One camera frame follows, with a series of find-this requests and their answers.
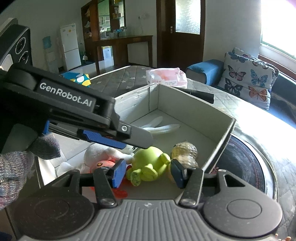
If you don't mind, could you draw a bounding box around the red round toy figure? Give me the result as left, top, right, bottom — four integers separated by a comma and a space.
81, 159, 128, 198

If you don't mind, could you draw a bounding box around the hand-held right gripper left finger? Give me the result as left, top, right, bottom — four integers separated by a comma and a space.
46, 159, 127, 207

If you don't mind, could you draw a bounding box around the black elongated object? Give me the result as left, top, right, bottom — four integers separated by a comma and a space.
185, 88, 214, 103

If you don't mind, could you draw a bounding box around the white rabbit plush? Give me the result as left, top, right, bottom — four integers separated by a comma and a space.
57, 117, 181, 174

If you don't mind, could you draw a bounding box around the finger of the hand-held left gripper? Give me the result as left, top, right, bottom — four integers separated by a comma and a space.
83, 111, 154, 149
42, 120, 84, 139

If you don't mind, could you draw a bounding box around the white refrigerator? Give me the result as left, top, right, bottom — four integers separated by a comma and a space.
60, 23, 81, 71

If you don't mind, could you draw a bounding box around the pink tissue pack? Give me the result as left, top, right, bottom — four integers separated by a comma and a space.
146, 67, 188, 88

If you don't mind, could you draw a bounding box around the orange round toy figure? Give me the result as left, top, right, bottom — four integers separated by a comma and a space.
170, 142, 199, 183

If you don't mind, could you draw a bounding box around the blue yellow spotted box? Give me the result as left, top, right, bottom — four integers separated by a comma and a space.
61, 72, 90, 87

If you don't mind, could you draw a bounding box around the green round toy figure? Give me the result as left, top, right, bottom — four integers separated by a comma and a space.
126, 146, 171, 186

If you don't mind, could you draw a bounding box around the brown door with glass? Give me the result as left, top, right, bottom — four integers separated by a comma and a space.
156, 0, 206, 70

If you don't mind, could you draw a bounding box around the water dispenser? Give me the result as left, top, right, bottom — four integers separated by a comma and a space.
43, 38, 63, 75

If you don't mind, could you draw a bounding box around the blue sofa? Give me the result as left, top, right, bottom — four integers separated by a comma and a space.
186, 59, 296, 129

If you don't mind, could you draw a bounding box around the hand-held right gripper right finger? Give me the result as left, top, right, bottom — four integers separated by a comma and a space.
171, 160, 247, 208

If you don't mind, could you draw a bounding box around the window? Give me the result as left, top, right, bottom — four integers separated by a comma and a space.
259, 0, 296, 58

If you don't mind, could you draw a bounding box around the dark wooden cabinet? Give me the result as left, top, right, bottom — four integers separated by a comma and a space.
81, 0, 153, 75

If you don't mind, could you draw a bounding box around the person's left hand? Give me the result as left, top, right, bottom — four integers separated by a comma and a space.
0, 133, 61, 209

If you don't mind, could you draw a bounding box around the grey cardboard box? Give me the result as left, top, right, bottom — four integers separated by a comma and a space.
35, 83, 236, 186

